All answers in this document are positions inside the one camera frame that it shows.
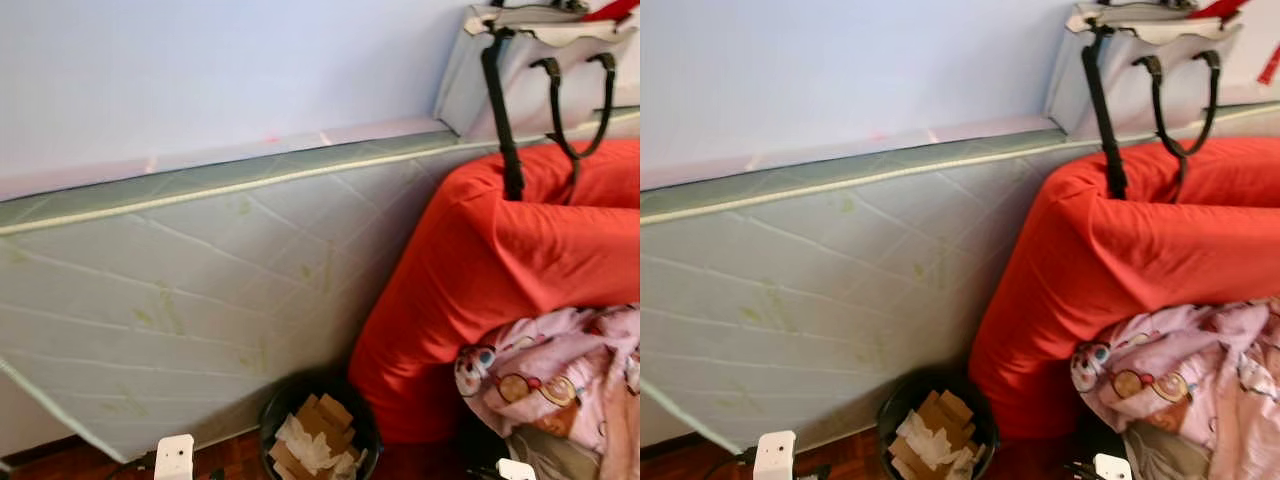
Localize pink cartoon print blanket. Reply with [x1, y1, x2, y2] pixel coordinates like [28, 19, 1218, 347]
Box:
[1070, 298, 1280, 480]
[455, 303, 641, 480]

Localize brown cardboard pieces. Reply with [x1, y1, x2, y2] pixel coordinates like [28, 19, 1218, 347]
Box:
[268, 393, 356, 479]
[888, 390, 976, 479]

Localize white crumpled tissue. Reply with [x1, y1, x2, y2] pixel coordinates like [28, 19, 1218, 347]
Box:
[893, 410, 986, 480]
[275, 415, 361, 479]

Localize red covered folded mattress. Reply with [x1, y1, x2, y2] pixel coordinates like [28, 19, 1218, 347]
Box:
[968, 135, 1280, 441]
[348, 138, 641, 446]

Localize red ribbon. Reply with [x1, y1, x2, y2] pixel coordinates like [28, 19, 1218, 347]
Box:
[583, 0, 641, 23]
[1190, 0, 1251, 21]

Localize grey handbag with black straps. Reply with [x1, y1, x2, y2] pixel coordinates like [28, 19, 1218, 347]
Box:
[433, 0, 641, 201]
[1045, 0, 1246, 201]

